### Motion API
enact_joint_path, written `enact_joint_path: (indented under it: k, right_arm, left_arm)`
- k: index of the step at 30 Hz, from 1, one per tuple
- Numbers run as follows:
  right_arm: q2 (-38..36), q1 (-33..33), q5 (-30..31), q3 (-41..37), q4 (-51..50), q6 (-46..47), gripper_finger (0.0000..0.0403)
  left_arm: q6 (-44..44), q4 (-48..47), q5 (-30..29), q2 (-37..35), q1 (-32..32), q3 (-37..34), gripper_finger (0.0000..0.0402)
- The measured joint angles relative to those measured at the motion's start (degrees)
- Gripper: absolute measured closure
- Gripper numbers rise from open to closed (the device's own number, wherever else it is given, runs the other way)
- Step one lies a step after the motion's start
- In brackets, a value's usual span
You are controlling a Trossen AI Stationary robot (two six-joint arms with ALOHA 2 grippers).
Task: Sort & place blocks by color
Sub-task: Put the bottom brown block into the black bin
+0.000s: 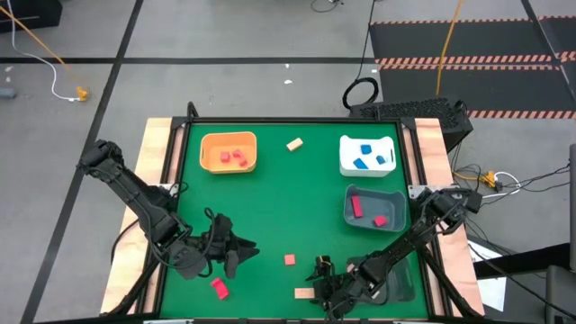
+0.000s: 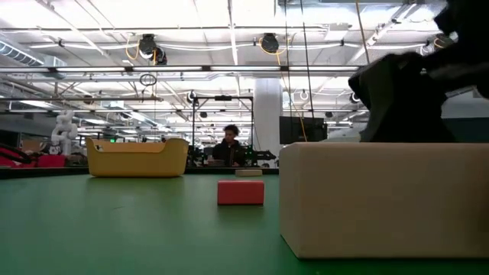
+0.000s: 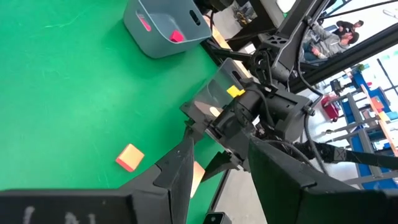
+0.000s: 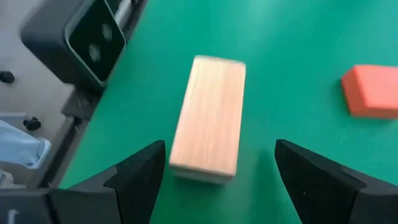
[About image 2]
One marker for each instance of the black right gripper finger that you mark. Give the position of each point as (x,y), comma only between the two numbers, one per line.
(416,114)
(376,88)

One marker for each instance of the wide natural wood block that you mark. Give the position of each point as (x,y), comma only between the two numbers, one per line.
(382,198)

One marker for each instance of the small natural wood block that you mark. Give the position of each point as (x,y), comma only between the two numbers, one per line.
(249,172)

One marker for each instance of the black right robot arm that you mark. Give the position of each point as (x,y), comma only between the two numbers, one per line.
(466,15)

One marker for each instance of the black screen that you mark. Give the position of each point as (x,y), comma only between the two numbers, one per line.
(294,131)

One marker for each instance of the white round pillar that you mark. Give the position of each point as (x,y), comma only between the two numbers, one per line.
(267,114)

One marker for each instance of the person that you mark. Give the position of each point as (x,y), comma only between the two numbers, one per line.
(229,149)

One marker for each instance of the salmon pink square block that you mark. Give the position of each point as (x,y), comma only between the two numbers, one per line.
(240,193)

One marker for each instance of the orange plastic bin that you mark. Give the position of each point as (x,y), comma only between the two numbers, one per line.
(137,160)

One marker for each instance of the white robot figure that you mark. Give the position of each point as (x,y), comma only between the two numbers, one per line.
(65,131)

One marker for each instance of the red equipment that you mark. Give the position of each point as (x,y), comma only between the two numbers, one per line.
(49,161)

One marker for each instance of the black frame rig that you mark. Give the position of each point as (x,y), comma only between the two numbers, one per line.
(193,126)

